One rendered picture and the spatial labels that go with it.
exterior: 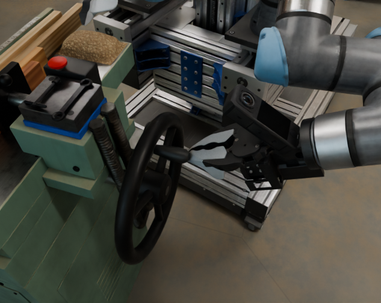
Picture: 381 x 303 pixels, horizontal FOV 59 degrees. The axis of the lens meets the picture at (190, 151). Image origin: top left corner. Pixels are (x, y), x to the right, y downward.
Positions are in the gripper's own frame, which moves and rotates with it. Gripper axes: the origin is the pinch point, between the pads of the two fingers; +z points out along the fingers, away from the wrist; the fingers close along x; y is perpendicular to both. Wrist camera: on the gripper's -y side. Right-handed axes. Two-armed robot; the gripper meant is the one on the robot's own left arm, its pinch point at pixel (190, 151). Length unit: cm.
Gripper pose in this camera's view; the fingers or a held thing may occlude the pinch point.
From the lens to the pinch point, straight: 56.3
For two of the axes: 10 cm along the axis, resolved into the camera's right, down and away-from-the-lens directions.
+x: 3.1, -7.3, 6.1
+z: -8.2, 1.3, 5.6
